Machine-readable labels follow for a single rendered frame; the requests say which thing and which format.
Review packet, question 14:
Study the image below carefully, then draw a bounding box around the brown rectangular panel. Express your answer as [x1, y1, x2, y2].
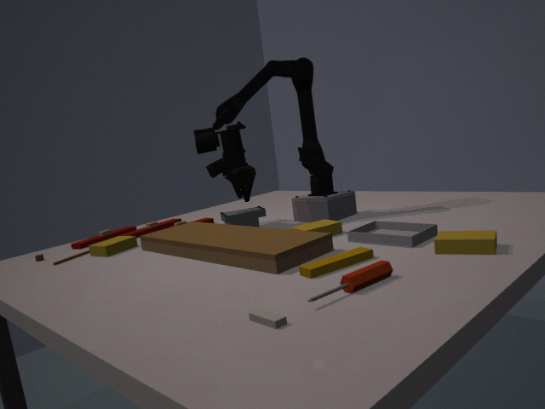
[140, 222, 334, 274]

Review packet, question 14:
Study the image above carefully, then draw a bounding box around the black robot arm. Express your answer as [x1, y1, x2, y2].
[193, 58, 338, 196]

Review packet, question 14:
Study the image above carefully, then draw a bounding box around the olive yellow rectangular block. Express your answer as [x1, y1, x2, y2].
[89, 236, 138, 257]
[290, 219, 342, 236]
[434, 231, 497, 255]

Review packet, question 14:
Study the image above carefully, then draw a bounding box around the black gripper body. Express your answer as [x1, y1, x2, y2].
[222, 145, 256, 180]

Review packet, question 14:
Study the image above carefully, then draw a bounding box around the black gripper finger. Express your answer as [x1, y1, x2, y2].
[233, 176, 255, 202]
[225, 176, 243, 199]

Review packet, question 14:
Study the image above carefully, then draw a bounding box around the red-handled awl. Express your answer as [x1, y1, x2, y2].
[307, 261, 393, 302]

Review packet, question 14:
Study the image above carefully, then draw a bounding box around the yellow flat bar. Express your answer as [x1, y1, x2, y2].
[299, 247, 374, 279]

